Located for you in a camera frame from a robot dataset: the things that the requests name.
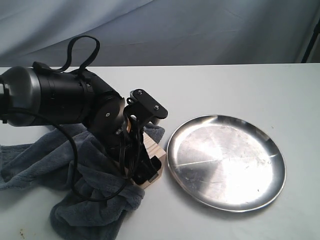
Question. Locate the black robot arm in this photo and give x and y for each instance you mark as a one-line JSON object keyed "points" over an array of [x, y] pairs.
{"points": [[32, 97]]}

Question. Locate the grey-blue fleece towel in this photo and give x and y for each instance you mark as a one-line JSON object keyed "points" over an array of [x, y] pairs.
{"points": [[97, 200]]}

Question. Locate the round stainless steel plate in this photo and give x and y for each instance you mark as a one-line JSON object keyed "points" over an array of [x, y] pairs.
{"points": [[226, 163]]}

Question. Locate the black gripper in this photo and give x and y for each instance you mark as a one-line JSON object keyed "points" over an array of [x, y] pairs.
{"points": [[112, 145]]}

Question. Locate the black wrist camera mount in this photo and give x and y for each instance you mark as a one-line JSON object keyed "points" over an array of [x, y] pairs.
{"points": [[145, 108]]}

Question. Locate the black backdrop stand pole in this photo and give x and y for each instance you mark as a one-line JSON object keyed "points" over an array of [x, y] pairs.
{"points": [[311, 42]]}

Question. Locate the grey fabric backdrop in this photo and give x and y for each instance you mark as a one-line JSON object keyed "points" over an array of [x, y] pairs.
{"points": [[156, 32]]}

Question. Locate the light wooden cube block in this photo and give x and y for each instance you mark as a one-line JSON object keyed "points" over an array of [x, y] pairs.
{"points": [[152, 159]]}

